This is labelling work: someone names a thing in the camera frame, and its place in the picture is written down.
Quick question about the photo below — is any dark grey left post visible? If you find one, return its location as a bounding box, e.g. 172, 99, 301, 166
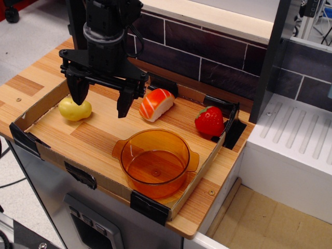
65, 0, 87, 50

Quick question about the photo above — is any orange transparent plastic pot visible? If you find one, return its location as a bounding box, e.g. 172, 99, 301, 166
112, 129, 199, 199

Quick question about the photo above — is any yellow potato toy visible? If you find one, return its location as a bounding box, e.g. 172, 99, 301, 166
58, 97, 92, 121

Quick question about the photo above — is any dark grey right post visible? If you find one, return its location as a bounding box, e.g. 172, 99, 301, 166
249, 0, 301, 123

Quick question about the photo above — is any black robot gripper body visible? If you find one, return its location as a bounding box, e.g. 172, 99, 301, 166
59, 24, 148, 98

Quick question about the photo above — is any grey toy oven front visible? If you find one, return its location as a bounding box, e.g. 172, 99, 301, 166
8, 142, 184, 248

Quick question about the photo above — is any cardboard fence with black tape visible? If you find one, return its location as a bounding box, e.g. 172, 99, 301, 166
9, 75, 247, 224

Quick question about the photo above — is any dark grey post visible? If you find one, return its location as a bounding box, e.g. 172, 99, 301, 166
65, 0, 87, 50
249, 0, 301, 123

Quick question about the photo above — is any white toy sink drainer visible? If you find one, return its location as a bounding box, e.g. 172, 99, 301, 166
239, 94, 331, 223

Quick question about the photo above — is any red strawberry toy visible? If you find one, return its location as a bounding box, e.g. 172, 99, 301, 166
195, 106, 225, 136

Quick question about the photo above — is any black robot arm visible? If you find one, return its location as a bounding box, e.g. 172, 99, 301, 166
59, 1, 148, 118

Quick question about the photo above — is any salmon nigiri sushi toy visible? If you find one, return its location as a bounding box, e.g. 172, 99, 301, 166
139, 88, 175, 122

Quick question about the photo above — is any black chair caster wheel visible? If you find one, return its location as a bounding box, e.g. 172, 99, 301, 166
5, 6, 20, 23

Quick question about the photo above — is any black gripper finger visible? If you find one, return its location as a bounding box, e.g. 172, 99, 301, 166
117, 86, 138, 118
66, 72, 90, 105

